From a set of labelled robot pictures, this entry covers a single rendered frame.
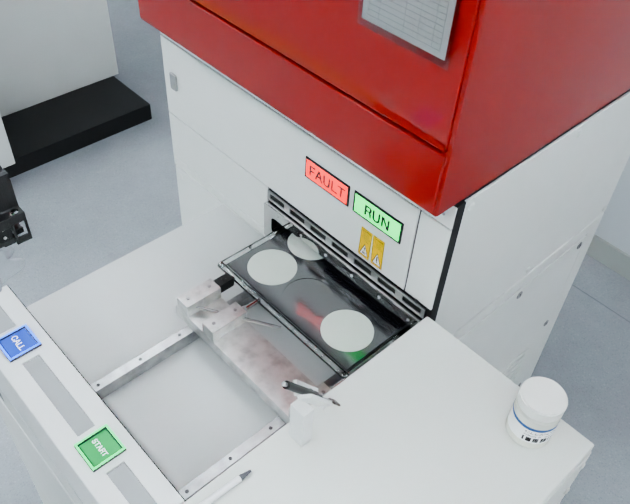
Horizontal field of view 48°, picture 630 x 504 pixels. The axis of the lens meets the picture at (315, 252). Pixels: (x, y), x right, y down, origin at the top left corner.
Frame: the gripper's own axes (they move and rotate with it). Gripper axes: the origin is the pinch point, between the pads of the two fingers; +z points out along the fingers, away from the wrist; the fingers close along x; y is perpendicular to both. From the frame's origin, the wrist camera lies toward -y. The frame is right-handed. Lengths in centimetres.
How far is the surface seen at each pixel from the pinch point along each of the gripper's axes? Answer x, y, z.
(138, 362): -8.4, 17.1, 25.7
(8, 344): 0.7, -0.7, 14.2
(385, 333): -36, 54, 21
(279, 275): -12, 48, 21
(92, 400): -17.8, 4.2, 14.6
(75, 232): 120, 59, 111
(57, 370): -9.0, 2.9, 14.6
